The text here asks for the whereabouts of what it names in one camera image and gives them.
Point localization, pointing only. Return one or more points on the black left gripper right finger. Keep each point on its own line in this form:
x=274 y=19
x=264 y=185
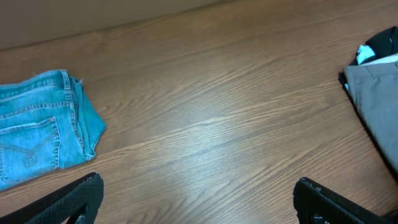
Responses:
x=315 y=203

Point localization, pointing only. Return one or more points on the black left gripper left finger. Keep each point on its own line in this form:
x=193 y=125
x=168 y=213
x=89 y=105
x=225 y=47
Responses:
x=77 y=202

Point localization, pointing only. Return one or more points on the light blue denim jeans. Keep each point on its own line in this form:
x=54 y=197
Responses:
x=47 y=123

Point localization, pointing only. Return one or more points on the grey khaki trousers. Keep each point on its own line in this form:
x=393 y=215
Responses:
x=382 y=124

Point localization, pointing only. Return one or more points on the light blue garment in pile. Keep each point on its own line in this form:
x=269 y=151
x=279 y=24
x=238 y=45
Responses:
x=365 y=54

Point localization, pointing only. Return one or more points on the black garment in pile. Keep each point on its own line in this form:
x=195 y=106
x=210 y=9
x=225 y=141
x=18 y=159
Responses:
x=384 y=42

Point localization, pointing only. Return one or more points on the brown cardboard backboard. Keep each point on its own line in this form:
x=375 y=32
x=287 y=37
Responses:
x=25 y=22

